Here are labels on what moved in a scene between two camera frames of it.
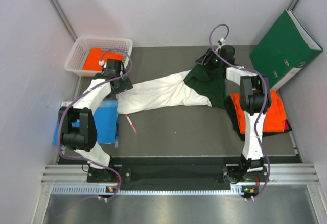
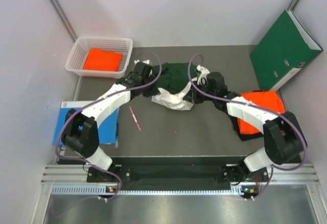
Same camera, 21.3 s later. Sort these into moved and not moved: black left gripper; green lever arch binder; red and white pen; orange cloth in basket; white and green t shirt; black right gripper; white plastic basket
Moved: white and green t shirt; black right gripper; black left gripper; red and white pen
Not moved: orange cloth in basket; white plastic basket; green lever arch binder
